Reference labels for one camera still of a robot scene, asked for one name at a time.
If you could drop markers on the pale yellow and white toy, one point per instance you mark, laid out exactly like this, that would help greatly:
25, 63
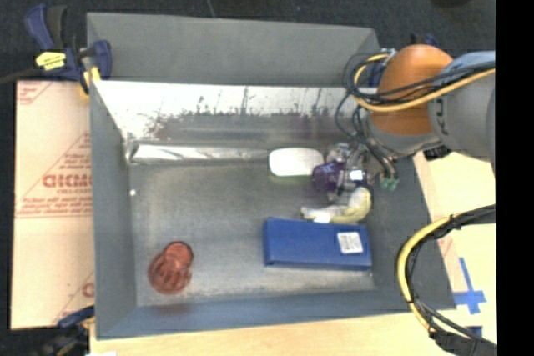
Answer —
354, 206

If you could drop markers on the blue box with white label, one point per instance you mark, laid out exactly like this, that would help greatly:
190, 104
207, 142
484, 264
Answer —
304, 242

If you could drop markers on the grey metal bin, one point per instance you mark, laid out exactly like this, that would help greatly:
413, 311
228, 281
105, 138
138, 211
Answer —
217, 212

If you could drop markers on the clear red plastic cup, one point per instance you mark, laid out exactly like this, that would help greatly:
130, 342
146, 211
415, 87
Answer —
171, 269

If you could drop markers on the brown cardboard board red print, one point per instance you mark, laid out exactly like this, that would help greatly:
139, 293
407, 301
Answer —
50, 162

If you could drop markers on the black cylinder on white bracket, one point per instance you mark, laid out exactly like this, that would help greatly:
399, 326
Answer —
437, 152

